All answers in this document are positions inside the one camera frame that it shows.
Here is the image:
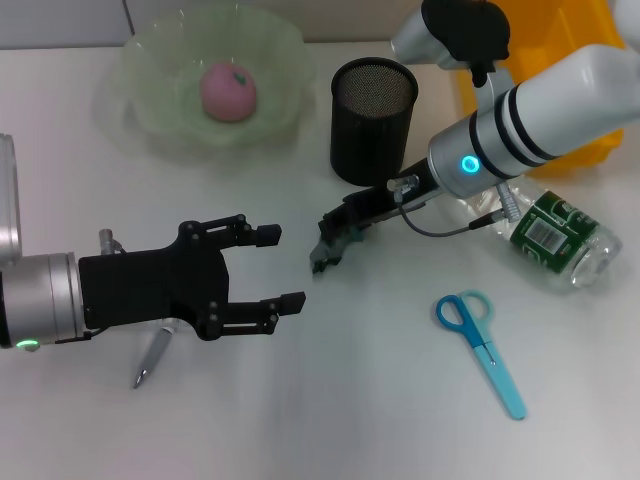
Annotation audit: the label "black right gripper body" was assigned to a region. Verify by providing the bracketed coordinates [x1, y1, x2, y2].
[343, 158, 442, 227]

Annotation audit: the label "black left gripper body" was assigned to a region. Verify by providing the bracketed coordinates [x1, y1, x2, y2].
[77, 221, 232, 343]

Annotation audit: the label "green plastic wrapper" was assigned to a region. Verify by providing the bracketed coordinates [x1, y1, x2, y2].
[308, 222, 364, 278]

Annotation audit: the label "clear green-label water bottle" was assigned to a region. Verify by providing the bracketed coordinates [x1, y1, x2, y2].
[463, 174, 623, 290]

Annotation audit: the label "black mesh pen holder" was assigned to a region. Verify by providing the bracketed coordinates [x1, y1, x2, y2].
[329, 56, 419, 188]

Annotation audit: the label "silver ballpoint pen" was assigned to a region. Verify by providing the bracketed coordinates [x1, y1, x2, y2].
[130, 326, 177, 391]

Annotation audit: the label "blue scissors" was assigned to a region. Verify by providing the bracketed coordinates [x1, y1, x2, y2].
[435, 289, 529, 421]

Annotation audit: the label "green translucent fruit bowl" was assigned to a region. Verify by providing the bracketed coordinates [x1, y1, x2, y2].
[121, 9, 315, 150]

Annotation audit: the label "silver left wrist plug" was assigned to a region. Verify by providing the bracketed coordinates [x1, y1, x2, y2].
[97, 228, 127, 254]

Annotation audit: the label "yellow plastic bin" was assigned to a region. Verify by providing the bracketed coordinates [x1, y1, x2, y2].
[453, 0, 627, 180]

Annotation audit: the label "grey right wrist cable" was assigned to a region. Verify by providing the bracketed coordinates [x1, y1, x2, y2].
[386, 171, 524, 240]

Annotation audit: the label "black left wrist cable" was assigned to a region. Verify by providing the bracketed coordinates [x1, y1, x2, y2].
[53, 331, 95, 347]

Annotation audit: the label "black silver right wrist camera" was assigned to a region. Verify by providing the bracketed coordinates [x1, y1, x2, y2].
[390, 0, 512, 89]

